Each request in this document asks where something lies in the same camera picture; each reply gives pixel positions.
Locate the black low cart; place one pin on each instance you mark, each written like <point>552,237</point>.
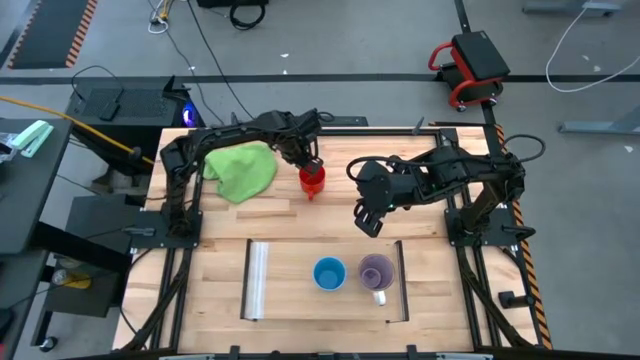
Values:
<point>90,300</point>

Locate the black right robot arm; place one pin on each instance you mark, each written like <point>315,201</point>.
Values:
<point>450,172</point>

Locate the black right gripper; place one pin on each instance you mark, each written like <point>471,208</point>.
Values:
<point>374,187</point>

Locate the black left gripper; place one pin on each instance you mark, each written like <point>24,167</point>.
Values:
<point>300,137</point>

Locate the yellow item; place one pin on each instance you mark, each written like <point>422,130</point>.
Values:
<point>79,282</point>

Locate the black desk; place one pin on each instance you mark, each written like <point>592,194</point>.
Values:
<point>30,200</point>

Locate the orange and black hazard strip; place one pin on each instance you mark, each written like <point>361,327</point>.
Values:
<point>543,325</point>

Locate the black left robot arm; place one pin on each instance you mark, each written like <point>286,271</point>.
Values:
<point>235,131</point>

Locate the mint green stapler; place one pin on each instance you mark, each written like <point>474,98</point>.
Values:
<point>32,137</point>

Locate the blue cup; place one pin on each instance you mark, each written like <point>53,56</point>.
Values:
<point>329,274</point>

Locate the black mat with orange edge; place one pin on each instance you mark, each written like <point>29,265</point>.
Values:
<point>47,30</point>

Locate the black power strip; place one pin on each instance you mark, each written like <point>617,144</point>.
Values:
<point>350,121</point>

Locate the black knob clamp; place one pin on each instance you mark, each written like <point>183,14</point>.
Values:
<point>510,300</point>

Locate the black metal table frame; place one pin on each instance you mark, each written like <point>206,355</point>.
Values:
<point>380,133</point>

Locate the red and black rolling stool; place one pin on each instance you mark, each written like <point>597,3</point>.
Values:
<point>472,62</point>

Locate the green cloth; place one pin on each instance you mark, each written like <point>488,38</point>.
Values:
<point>245,172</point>

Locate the red mug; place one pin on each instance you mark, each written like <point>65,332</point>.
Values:
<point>312,187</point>

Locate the black table edge clamp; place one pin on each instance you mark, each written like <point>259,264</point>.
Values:
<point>411,352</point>
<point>234,352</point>
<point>234,120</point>
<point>418,126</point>

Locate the grey table leg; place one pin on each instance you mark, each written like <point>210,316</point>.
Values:
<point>600,127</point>

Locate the black computer tower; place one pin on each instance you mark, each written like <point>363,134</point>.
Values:
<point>145,107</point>

